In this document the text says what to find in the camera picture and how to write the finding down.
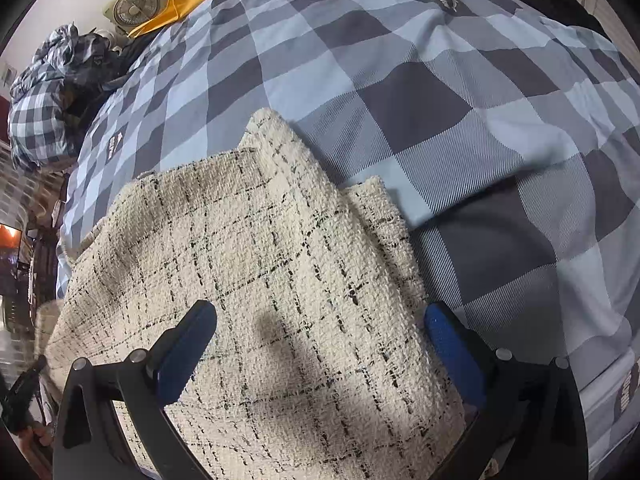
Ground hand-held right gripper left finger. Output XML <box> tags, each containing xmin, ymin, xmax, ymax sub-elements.
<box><xmin>52</xmin><ymin>300</ymin><xmax>217</xmax><ymax>480</ymax></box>

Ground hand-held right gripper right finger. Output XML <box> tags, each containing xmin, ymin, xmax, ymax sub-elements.
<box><xmin>424</xmin><ymin>302</ymin><xmax>589</xmax><ymax>480</ymax></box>

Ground cream tweed checked jacket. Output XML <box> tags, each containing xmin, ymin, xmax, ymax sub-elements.
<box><xmin>35</xmin><ymin>107</ymin><xmax>467</xmax><ymax>480</ymax></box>

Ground computer monitor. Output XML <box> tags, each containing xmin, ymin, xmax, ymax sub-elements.
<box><xmin>0</xmin><ymin>224</ymin><xmax>24</xmax><ymax>253</ymax></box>

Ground blue grey checked bed blanket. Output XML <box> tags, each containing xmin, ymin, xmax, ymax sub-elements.
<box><xmin>55</xmin><ymin>0</ymin><xmax>640</xmax><ymax>478</ymax></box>

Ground checked duvet pile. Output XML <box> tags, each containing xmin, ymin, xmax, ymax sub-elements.
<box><xmin>7</xmin><ymin>24</ymin><xmax>123</xmax><ymax>172</ymax></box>

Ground yellow cloth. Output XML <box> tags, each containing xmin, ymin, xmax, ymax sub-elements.
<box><xmin>127</xmin><ymin>0</ymin><xmax>217</xmax><ymax>39</ymax></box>

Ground beige box fan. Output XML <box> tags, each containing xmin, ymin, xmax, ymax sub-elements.
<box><xmin>102</xmin><ymin>0</ymin><xmax>173</xmax><ymax>39</ymax></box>

